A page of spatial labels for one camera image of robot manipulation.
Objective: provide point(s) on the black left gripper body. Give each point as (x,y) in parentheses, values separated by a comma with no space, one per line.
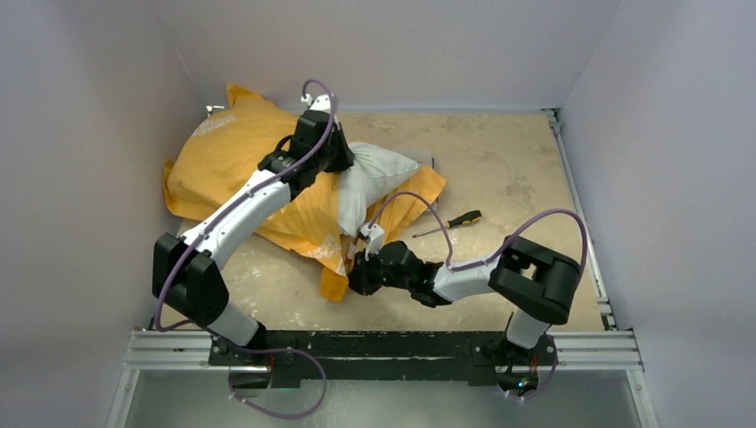
(334,157)

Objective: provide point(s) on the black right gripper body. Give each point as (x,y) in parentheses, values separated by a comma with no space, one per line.
(365,274)

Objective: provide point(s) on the white pillow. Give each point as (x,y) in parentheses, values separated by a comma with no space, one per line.
(375,173)

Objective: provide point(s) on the orange Mickey Mouse pillowcase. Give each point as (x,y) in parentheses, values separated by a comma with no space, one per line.
(222,153)

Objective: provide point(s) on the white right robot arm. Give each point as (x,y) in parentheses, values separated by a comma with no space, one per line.
(540,282)

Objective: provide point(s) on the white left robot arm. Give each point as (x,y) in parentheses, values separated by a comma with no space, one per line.
(186,270)

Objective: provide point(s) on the black yellow screwdriver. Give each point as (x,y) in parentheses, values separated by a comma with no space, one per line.
(468,218)

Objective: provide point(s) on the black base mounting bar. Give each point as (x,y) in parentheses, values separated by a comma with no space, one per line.
(478,358)

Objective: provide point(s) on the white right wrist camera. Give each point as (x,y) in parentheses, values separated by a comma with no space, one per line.
(372,235)

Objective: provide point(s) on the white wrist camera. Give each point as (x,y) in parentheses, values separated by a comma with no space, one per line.
(320,105)
(372,235)

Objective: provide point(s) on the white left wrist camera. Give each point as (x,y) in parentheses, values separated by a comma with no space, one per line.
(320,105)

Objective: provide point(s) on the aluminium frame rail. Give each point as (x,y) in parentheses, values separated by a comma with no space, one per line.
(636,376)

